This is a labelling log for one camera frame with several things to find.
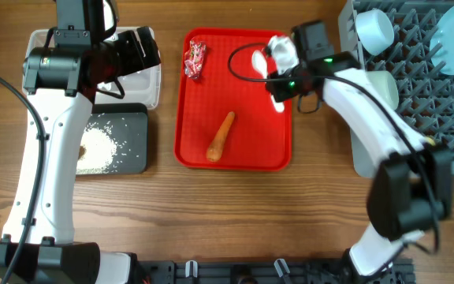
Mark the clear plastic bin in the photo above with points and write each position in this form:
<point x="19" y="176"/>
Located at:
<point x="140" y="87"/>

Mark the red serving tray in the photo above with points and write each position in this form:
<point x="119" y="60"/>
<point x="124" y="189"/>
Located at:
<point x="260" y="138"/>

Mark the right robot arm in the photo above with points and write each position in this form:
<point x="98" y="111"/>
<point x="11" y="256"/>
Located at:
<point x="412" y="186"/>

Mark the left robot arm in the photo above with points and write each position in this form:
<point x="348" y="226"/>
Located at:
<point x="61" y="81"/>

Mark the black rectangular tray bin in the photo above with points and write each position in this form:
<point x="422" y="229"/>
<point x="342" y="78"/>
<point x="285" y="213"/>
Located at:
<point x="128" y="134"/>

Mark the brown food scrap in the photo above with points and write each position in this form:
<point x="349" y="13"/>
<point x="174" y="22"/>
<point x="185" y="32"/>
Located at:
<point x="81" y="152"/>

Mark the mint green bowl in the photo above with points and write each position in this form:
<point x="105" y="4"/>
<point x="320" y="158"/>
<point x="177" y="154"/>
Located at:
<point x="385" y="84"/>

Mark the light blue bowl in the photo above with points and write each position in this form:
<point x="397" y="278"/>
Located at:
<point x="375" y="31"/>

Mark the white plastic spoon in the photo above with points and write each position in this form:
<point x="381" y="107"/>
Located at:
<point x="259" y="64"/>

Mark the white rice grains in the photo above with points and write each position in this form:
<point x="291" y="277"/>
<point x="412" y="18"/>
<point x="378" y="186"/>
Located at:
<point x="97" y="152"/>

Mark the yellow plastic cup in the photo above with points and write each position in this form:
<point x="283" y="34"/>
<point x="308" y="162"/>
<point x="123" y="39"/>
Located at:
<point x="430" y="141"/>

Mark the orange carrot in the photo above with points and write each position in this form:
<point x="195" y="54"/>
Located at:
<point x="215" y="150"/>

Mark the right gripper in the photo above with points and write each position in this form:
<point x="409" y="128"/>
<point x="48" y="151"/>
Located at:
<point x="279" y="92"/>

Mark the red candy wrapper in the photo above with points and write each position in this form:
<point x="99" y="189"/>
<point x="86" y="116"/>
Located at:
<point x="194" y="58"/>

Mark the grey dishwasher rack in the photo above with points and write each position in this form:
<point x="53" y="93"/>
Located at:
<point x="426" y="92"/>

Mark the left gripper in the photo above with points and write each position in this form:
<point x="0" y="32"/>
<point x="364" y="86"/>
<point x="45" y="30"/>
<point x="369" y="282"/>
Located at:
<point x="132" y="42"/>

